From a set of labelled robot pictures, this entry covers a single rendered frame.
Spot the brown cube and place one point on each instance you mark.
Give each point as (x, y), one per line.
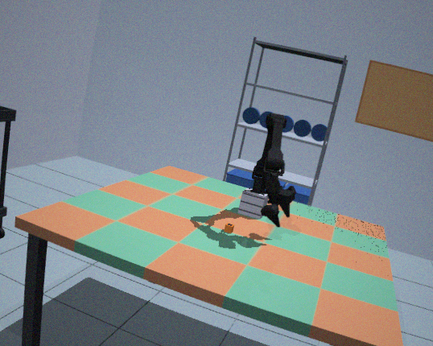
(229, 228)

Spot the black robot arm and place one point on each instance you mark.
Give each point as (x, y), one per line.
(268, 167)

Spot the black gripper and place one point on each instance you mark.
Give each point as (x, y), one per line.
(271, 211)

